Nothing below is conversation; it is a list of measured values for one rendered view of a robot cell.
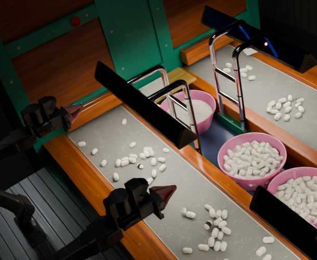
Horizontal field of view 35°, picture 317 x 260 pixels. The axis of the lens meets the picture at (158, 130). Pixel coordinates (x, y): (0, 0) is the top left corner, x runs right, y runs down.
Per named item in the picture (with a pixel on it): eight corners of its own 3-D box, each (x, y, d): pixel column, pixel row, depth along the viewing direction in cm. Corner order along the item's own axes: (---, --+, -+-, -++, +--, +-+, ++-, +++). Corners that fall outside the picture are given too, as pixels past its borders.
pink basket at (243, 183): (269, 206, 190) (267, 188, 184) (208, 184, 204) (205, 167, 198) (298, 159, 204) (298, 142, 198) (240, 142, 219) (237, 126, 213)
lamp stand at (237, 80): (246, 140, 219) (235, 52, 191) (217, 119, 233) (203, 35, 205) (279, 118, 225) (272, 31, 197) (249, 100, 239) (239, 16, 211)
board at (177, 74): (140, 112, 235) (139, 110, 234) (124, 99, 246) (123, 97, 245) (196, 80, 245) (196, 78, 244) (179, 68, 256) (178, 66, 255)
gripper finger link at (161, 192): (164, 170, 155) (140, 186, 151) (179, 182, 150) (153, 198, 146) (168, 186, 159) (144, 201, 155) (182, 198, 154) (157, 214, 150)
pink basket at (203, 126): (213, 143, 222) (210, 127, 216) (155, 142, 230) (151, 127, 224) (222, 105, 241) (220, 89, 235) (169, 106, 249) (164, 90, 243)
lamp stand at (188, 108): (171, 188, 207) (147, 102, 179) (145, 163, 221) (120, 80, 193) (208, 164, 213) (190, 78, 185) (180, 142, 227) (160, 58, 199)
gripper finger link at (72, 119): (75, 94, 196) (53, 105, 193) (83, 101, 191) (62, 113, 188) (79, 108, 201) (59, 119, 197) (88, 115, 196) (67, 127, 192)
